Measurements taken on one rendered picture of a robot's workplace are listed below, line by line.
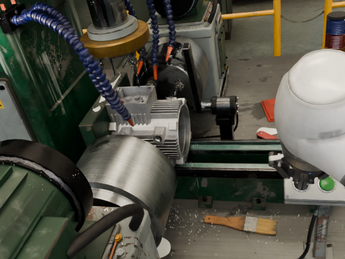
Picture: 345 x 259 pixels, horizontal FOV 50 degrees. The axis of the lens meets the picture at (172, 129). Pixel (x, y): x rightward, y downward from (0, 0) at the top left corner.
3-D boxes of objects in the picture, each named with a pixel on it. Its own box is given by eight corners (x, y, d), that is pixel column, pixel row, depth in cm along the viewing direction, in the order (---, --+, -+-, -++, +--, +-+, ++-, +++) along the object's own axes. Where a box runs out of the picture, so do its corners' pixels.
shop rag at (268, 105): (300, 117, 142) (300, 115, 141) (268, 122, 143) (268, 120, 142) (289, 97, 154) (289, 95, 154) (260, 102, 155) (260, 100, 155)
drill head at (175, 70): (133, 132, 132) (116, 69, 118) (160, 77, 164) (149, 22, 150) (203, 132, 125) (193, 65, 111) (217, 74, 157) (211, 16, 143)
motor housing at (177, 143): (119, 174, 113) (102, 124, 103) (137, 137, 128) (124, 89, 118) (183, 176, 108) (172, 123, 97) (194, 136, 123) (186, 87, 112)
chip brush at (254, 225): (203, 226, 107) (202, 224, 107) (207, 213, 111) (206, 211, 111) (276, 236, 100) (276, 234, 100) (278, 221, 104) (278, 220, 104)
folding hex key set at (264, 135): (254, 137, 137) (254, 133, 136) (261, 133, 138) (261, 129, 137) (273, 147, 130) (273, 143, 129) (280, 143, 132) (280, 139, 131)
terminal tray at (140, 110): (111, 126, 108) (104, 105, 104) (122, 106, 116) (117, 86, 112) (150, 125, 105) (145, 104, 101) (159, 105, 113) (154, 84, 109)
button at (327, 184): (319, 191, 78) (319, 190, 76) (318, 178, 79) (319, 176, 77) (334, 192, 77) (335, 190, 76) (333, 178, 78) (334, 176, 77)
